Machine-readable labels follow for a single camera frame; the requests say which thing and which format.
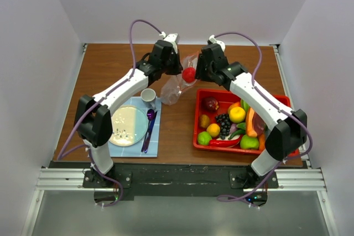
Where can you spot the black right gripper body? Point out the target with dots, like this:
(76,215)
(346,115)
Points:
(203,72)

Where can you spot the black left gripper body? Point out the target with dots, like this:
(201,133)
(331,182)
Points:
(171,67)

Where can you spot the red raspberry toy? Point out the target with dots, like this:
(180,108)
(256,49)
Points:
(188,74)

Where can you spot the clear orange zip top bag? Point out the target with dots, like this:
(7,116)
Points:
(176,86)

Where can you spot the yellow lemon toy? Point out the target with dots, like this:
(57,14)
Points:
(237,115)

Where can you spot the brown kiwi fruit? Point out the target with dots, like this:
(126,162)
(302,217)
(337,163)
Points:
(204,121)

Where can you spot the orange toy fruit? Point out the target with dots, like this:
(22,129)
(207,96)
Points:
(213,130)

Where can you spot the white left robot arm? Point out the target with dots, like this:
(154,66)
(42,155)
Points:
(93,114)

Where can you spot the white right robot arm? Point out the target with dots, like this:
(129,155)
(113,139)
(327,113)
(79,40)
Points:
(287,127)

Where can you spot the red plastic tray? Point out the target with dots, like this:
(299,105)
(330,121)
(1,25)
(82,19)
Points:
(225,99)

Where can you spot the grey small cup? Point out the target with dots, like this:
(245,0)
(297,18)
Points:
(148,96)

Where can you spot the orange yellow mango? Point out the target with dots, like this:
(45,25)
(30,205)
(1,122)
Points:
(234,105)

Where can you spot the black grape bunch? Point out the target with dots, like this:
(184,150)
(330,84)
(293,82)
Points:
(225,125)

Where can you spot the purple spoon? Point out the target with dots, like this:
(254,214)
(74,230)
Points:
(150,116)

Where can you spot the purple eggplant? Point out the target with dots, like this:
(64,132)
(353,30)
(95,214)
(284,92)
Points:
(233,128)

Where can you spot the blue knife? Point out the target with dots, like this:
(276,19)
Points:
(146,144)

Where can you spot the green pepper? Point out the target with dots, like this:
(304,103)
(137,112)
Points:
(240,129)

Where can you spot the green lime left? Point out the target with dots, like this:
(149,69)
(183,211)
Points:
(203,138)

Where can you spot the cream and blue plate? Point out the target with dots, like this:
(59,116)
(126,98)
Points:
(129,125)

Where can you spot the red chili pepper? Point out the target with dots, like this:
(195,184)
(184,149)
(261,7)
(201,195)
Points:
(226,143)

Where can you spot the green apple right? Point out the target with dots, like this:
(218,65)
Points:
(249,143)

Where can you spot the orange carrot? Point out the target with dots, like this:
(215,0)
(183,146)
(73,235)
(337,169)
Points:
(262,142)

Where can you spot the blue checked placemat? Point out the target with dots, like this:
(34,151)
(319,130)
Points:
(134,151)

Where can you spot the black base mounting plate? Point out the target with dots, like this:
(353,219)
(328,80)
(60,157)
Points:
(168,180)

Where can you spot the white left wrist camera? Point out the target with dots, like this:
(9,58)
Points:
(172,38)

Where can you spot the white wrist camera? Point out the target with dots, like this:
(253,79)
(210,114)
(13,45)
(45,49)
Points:
(213,40)
(172,38)

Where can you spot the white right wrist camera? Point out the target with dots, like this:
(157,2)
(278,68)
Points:
(213,40)

